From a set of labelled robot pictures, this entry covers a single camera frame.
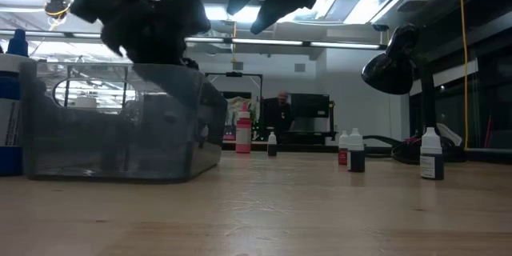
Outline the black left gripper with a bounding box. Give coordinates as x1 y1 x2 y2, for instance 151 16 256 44
50 0 212 66

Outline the pink food coloring bottle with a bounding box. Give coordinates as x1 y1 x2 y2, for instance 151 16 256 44
234 102 253 154

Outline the small red dropper bottle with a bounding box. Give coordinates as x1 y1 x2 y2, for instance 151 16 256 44
338 130 350 166

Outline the blue food coloring bottle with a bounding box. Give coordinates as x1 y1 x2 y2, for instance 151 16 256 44
0 28 38 177

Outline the long ceiling light strip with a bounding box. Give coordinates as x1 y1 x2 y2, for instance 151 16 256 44
183 36 383 50

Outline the black equipment cabinet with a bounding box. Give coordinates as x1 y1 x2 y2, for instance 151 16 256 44
290 92 338 146

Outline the person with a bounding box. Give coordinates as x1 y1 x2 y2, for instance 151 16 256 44
262 90 298 142

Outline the black desk lamp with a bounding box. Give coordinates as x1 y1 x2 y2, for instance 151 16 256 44
360 23 467 165

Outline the smoky transparent plastic bin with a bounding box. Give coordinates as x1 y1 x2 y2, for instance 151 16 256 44
20 60 228 183

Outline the red rod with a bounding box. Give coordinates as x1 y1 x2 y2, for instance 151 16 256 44
484 114 492 149

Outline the black metal frame rig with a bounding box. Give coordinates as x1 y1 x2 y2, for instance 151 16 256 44
204 71 264 141

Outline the black ceiling cord reel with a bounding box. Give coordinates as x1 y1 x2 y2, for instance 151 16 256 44
43 0 73 21

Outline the black aluminium table frame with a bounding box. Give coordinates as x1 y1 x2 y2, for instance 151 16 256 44
222 142 512 165

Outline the black lamp cable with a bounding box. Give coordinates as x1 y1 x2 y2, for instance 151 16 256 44
362 134 401 159

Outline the yellow hanging cord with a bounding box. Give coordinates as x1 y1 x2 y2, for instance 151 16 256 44
458 0 470 150

